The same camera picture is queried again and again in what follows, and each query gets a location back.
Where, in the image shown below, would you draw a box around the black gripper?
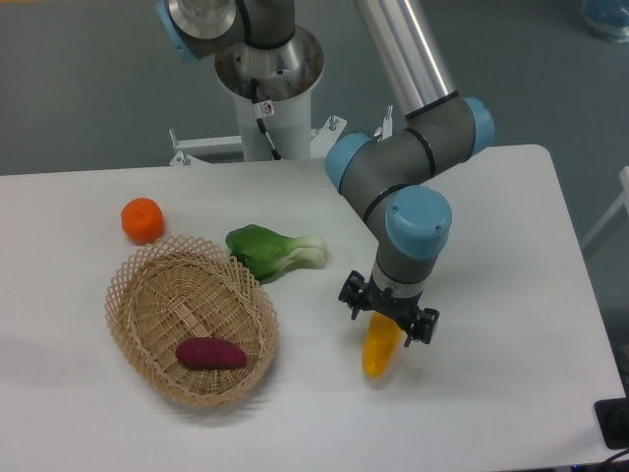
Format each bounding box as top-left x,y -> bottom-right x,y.
338,270 -> 440,347

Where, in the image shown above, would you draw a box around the yellow mango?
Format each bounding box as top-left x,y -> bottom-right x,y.
362,312 -> 402,379

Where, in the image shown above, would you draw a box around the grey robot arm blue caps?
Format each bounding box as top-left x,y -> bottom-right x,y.
156,1 -> 494,343

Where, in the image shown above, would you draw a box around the green bok choy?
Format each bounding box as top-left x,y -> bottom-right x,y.
225,224 -> 327,282

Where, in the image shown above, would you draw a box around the purple sweet potato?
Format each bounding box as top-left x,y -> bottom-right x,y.
175,337 -> 247,370

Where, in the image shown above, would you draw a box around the woven wicker basket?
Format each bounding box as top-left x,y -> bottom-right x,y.
105,236 -> 279,407

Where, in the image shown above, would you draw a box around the black device at table edge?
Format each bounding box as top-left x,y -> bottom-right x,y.
594,397 -> 628,450

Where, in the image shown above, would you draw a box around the orange persimmon fruit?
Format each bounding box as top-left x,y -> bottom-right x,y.
121,198 -> 165,244

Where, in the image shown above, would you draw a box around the blue object top right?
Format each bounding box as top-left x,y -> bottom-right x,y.
581,0 -> 628,43

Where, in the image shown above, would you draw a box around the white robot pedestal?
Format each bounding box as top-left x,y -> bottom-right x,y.
169,93 -> 347,166

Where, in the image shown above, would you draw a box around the black cable on pedestal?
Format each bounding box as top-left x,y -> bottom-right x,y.
250,78 -> 284,161

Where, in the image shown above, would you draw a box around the white frame at right edge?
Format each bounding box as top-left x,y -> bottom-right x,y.
580,166 -> 628,257

